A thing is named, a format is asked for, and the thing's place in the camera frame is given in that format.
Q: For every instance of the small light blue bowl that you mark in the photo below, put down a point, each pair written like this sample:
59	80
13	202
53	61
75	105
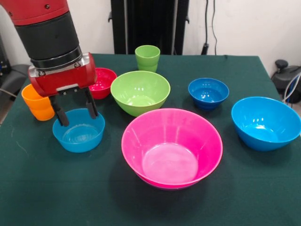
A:
78	141

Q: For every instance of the dark green tablecloth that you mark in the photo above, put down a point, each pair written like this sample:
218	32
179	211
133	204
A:
70	188

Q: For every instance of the dark blue bowl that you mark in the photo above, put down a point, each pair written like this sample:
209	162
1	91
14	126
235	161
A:
208	91

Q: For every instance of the large light blue bowl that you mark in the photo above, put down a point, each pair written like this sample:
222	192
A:
265	113

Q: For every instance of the small pink bowl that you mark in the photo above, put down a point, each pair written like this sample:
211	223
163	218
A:
104	82

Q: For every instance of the green cup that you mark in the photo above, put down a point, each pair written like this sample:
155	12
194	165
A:
147	58

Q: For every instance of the orange cup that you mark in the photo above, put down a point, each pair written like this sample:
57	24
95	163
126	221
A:
38	108

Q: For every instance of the purple bowl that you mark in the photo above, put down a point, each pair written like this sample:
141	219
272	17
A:
171	188

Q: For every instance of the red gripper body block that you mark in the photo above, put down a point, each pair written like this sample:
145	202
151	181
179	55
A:
63	80

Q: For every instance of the large pink bowl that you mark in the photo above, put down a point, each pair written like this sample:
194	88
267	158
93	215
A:
171	141

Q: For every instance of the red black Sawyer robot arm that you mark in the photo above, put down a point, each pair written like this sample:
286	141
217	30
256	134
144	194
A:
47	35

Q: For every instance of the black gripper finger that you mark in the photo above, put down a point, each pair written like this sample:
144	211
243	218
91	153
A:
92	106
60	115

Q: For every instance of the lime green bowl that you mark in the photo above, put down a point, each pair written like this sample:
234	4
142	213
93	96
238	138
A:
138	94

